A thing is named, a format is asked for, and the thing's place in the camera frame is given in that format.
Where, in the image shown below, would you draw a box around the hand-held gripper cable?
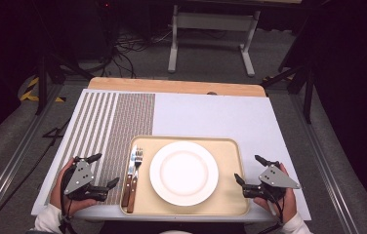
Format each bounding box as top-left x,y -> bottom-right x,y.
258,189 -> 287,234
59,165 -> 75,234

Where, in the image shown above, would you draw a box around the wooden-handled fork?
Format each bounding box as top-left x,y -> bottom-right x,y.
126,147 -> 144,215

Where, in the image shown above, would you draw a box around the black floor cables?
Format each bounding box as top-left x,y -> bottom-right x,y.
100,28 -> 173,79

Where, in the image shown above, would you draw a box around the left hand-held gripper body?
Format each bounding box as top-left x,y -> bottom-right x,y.
61,158 -> 109,203

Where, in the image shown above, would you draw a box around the white metal table frame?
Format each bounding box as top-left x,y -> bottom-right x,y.
167,4 -> 262,78

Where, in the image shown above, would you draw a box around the yellow black hazard tape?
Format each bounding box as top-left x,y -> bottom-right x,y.
20,76 -> 67,103

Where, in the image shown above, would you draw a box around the person's right hand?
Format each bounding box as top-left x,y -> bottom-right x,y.
253,162 -> 298,224

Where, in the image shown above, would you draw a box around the left hand-held gripper cable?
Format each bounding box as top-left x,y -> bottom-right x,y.
59,165 -> 75,234

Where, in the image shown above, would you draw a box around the person's left hand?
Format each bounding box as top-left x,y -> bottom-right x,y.
49,157 -> 99,216

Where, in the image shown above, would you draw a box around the white plate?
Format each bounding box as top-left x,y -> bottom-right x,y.
148,140 -> 220,207

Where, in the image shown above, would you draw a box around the beige tray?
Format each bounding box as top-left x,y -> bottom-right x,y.
119,136 -> 252,216

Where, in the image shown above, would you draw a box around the wooden-handled knife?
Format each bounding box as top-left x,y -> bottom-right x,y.
121,144 -> 139,208

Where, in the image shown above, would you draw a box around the aluminium floor rail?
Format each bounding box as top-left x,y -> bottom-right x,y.
0,84 -> 62,234
289,94 -> 363,234

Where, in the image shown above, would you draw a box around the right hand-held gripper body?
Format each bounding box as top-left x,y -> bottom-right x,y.
242,159 -> 302,201

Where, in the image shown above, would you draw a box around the black tripod stand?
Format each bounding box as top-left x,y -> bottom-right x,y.
261,64 -> 314,125
34,55 -> 95,115

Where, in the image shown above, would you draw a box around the striped woven placemat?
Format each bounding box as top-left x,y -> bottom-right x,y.
43,92 -> 156,206

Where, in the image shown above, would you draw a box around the wooden table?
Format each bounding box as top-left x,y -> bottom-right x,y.
87,76 -> 267,98

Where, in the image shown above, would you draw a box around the right hand-held gripper cable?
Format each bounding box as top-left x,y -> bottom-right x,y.
258,189 -> 287,234

